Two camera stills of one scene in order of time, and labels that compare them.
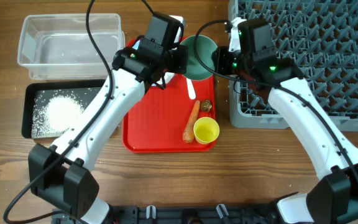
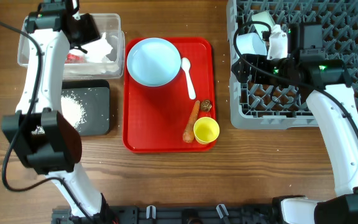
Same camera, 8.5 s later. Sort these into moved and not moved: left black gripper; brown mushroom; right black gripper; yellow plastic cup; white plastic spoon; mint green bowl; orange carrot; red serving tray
Moved: right black gripper; mint green bowl; left black gripper
Not moved: yellow plastic cup; brown mushroom; red serving tray; white plastic spoon; orange carrot
